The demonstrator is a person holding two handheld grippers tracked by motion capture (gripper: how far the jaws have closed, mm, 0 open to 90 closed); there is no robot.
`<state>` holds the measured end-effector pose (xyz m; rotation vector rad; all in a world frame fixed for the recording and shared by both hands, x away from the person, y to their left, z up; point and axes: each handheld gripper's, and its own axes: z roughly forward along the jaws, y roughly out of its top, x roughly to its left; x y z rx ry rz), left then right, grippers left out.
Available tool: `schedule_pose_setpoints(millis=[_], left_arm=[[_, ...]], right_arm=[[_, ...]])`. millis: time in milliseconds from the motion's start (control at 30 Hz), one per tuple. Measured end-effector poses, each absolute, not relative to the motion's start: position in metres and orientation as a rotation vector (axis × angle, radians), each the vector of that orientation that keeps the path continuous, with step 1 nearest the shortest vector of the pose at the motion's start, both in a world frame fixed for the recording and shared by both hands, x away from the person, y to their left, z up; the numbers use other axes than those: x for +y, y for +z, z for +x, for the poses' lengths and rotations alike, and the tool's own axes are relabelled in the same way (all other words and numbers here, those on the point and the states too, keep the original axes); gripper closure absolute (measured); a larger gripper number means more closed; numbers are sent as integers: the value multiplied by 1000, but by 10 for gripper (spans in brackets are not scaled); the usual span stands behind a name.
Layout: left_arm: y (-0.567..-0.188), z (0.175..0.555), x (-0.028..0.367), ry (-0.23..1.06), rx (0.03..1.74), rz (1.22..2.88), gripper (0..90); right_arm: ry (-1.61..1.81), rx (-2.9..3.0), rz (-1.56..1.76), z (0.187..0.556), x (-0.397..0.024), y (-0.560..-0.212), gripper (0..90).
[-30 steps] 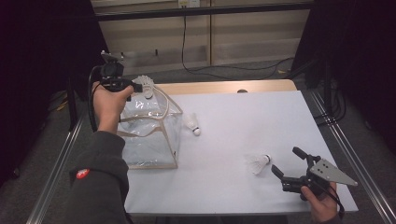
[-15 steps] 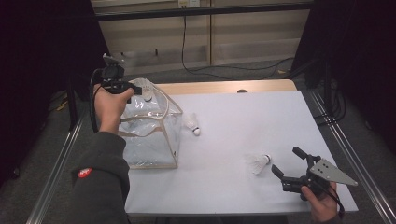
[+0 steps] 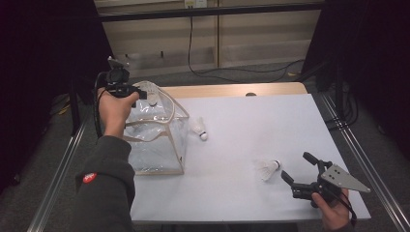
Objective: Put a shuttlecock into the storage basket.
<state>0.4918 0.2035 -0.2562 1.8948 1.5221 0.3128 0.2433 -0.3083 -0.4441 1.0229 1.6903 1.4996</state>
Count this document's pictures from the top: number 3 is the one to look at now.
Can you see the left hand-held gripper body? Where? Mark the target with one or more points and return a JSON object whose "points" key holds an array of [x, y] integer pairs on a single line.
{"points": [[117, 79]]}

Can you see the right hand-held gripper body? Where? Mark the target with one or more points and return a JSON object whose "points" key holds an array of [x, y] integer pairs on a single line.
{"points": [[341, 180]]}

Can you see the clear plastic bag beige trim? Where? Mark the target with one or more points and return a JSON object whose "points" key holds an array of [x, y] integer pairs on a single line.
{"points": [[154, 151]]}

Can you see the person's left hand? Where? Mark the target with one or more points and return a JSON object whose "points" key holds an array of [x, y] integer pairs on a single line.
{"points": [[112, 112]]}

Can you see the person's right hand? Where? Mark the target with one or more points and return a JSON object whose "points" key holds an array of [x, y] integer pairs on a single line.
{"points": [[335, 217]]}

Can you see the black metal stand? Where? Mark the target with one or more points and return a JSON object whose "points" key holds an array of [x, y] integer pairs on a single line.
{"points": [[74, 109]]}

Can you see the white table cover sheet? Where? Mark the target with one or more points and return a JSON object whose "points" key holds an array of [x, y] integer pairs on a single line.
{"points": [[245, 135]]}

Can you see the black curtain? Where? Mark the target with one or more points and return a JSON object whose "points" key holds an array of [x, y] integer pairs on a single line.
{"points": [[380, 48], [38, 64]]}

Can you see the dark round table grommet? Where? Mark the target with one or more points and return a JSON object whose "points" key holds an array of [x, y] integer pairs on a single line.
{"points": [[250, 94]]}

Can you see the black horizontal metal bar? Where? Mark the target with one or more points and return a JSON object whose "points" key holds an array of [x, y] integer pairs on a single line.
{"points": [[209, 11]]}

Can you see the metal floor rail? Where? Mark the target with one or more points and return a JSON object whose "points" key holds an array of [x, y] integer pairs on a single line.
{"points": [[57, 180], [364, 164]]}

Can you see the white wall socket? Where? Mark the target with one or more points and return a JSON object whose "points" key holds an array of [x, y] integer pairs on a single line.
{"points": [[195, 3]]}

